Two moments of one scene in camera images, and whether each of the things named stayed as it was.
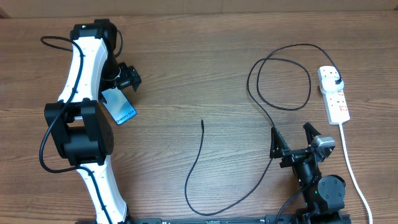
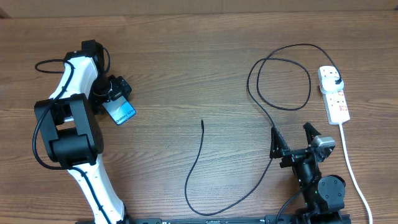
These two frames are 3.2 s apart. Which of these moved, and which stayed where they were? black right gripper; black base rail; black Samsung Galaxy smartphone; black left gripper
Moved: black left gripper
Stayed: black Samsung Galaxy smartphone; black right gripper; black base rail
